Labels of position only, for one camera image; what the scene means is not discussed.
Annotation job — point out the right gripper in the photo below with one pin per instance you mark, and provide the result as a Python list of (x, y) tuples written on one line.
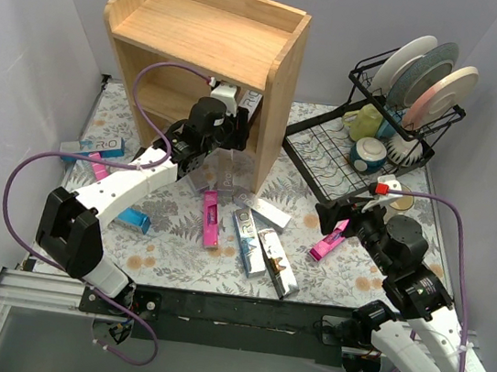
[(348, 218)]

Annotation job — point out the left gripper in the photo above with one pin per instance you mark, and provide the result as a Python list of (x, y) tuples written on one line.
[(242, 129)]

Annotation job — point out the silver black gold toothpaste box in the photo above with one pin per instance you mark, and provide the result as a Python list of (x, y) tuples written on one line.
[(250, 101)]

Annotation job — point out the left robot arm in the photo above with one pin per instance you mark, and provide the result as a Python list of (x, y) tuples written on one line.
[(70, 229)]

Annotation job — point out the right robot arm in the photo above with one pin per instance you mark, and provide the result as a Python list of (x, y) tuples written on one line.
[(417, 328)]

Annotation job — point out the wooden two-tier shelf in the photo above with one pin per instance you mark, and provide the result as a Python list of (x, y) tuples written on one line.
[(162, 45)]

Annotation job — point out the pink toothpaste box right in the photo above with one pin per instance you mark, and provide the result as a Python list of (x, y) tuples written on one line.
[(329, 242)]

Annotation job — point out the pink toothpaste box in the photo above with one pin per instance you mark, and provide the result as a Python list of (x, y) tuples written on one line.
[(329, 242), (100, 171), (210, 219)]

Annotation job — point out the silver Protect toothpaste box upright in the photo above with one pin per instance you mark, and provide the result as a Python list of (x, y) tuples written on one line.
[(225, 174)]

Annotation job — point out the silver toothpaste box slanted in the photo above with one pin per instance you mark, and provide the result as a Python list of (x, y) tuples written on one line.
[(197, 180)]

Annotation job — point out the teal spotted bowl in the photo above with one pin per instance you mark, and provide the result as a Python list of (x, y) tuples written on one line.
[(367, 155)]

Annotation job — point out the pink toothpaste box centre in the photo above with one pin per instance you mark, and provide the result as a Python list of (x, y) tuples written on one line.
[(210, 219)]

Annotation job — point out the cream enamel mug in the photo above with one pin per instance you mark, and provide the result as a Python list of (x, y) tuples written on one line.
[(400, 205)]

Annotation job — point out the green mug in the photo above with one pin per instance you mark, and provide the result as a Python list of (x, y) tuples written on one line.
[(363, 122)]

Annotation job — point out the black striped white bowl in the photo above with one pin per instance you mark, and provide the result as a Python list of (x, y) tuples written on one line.
[(403, 153)]

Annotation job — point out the blue mug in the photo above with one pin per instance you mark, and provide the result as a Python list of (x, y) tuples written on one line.
[(386, 130)]

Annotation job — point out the pink toothpaste box left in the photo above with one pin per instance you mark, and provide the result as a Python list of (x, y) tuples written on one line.
[(100, 171)]

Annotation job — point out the white plate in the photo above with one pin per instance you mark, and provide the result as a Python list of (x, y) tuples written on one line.
[(401, 60)]

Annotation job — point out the grey speckled plate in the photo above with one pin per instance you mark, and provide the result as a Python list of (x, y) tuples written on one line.
[(435, 65)]

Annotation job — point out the pink and cream plate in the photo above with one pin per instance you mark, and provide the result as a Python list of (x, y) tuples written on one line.
[(435, 101)]

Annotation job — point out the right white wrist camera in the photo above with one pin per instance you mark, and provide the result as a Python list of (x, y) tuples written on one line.
[(386, 190)]

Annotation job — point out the black wire dish rack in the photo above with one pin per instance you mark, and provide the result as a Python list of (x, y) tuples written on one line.
[(341, 152)]

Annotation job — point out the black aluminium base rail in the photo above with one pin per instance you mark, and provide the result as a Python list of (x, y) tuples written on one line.
[(258, 325)]

